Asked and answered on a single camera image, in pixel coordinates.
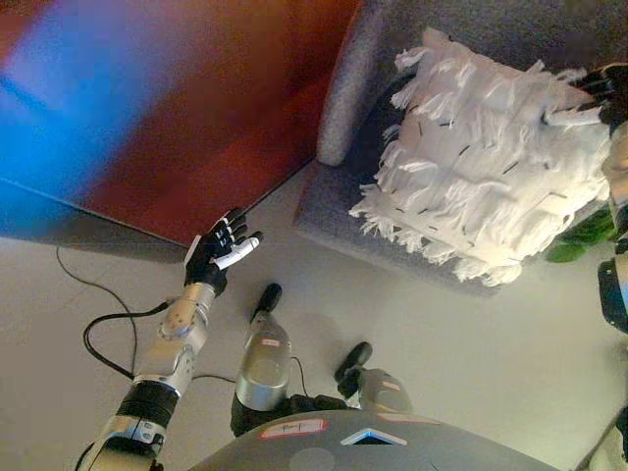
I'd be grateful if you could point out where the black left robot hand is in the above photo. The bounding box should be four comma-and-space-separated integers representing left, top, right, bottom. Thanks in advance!
183, 208, 264, 298

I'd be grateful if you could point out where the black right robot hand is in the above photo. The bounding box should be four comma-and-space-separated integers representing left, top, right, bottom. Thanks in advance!
542, 63, 628, 129

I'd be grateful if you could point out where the white fringed pillow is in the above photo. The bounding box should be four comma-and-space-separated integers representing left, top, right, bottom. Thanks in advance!
347, 27, 614, 288

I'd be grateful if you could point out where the black left robot foot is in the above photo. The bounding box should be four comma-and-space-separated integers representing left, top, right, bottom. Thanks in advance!
250, 283, 284, 315

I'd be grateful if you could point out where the black robot foot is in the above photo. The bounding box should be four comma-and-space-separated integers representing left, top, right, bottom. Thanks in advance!
335, 341, 374, 385
250, 283, 284, 315

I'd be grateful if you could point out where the silver left robot leg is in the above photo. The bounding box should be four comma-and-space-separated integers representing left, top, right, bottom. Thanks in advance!
230, 298, 293, 414

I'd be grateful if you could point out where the silver robot leg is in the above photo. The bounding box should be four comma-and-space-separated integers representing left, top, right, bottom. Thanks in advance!
342, 367, 414, 414
230, 298, 293, 414

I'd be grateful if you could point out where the grey fabric armchair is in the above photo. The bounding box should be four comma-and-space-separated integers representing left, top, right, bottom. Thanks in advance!
292, 0, 628, 298

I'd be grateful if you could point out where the green potted plant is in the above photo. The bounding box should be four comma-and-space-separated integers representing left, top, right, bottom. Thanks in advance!
547, 205, 620, 266

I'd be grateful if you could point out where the black right robot foot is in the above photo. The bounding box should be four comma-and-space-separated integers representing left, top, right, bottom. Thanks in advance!
335, 341, 374, 385

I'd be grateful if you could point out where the silver right robot leg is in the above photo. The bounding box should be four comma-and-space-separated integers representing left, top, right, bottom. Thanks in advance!
342, 367, 414, 414

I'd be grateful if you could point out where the grey robot torso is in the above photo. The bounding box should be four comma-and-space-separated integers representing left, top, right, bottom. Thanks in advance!
188, 392, 580, 471

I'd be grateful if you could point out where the thin black floor cable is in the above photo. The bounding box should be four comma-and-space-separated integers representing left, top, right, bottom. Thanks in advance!
56, 244, 308, 397

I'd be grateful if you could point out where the thick black wrist cable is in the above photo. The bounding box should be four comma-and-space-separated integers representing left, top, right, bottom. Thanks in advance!
81, 301, 174, 382

